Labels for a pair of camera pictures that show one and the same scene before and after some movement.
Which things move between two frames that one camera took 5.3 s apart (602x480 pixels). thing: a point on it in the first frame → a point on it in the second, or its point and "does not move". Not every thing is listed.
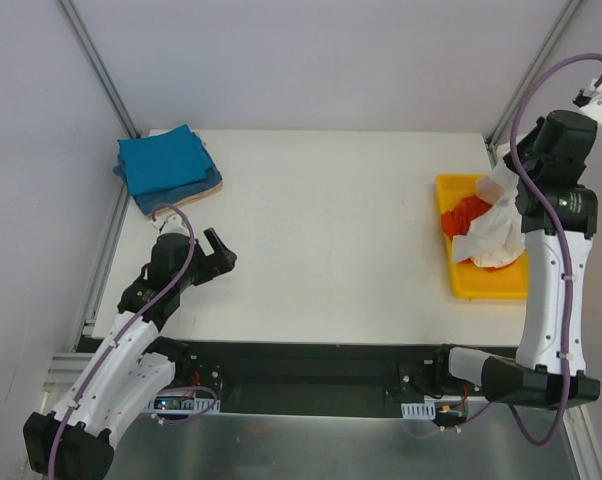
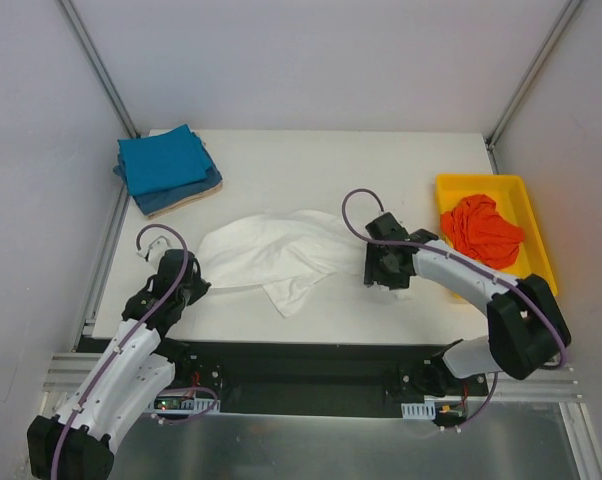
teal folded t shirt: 164,159 does not move
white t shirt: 496,236 → 284,252
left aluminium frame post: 99,68 does not move
